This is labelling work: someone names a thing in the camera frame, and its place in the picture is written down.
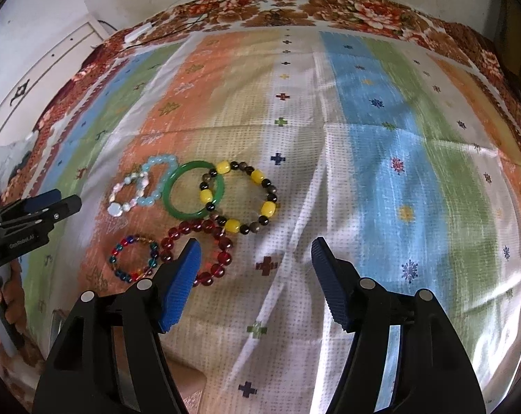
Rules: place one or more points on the white charger adapter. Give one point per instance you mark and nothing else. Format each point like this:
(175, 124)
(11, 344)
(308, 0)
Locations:
(137, 32)

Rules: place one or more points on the white wooden headboard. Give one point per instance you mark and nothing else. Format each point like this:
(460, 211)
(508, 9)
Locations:
(32, 73)

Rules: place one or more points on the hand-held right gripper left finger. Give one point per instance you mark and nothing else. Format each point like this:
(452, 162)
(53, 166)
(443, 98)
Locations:
(179, 287)

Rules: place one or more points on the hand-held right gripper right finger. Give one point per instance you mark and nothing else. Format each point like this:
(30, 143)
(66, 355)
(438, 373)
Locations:
(329, 287)

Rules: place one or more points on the green jade bangle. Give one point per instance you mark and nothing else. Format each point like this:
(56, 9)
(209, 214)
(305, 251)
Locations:
(170, 200)

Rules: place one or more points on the striped woven mat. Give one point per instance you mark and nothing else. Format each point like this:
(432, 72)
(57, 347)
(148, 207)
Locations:
(372, 159)

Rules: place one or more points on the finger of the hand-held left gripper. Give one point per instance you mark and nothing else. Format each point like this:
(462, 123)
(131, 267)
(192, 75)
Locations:
(42, 200)
(60, 210)

